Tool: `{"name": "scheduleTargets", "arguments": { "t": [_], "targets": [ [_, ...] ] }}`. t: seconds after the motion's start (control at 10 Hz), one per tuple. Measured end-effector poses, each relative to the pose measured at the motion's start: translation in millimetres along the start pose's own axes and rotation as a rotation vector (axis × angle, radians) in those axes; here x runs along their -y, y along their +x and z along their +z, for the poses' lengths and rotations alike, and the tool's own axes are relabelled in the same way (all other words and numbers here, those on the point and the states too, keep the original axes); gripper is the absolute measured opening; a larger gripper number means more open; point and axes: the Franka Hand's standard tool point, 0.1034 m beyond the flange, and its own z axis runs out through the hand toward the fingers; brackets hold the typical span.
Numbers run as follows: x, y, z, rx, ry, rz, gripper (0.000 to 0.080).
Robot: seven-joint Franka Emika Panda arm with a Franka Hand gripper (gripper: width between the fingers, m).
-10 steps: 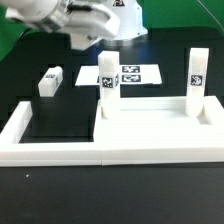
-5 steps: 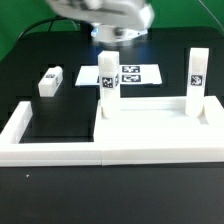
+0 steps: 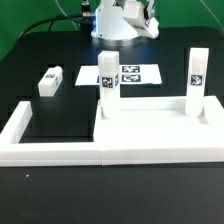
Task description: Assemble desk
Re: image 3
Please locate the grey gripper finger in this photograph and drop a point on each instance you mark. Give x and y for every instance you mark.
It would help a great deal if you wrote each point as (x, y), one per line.
(151, 8)

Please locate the white desk tabletop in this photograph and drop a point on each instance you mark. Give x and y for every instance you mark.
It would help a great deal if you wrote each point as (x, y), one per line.
(160, 119)

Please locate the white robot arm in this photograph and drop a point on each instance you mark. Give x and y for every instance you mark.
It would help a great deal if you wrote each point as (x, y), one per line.
(122, 22)

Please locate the white marker sheet with tags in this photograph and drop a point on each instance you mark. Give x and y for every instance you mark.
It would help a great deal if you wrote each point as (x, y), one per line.
(129, 75)

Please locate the black cable connector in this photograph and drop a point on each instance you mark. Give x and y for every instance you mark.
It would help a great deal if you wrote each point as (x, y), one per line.
(88, 17)

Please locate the white U-shaped obstacle frame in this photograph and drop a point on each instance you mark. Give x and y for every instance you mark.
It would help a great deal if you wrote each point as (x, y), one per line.
(14, 153)

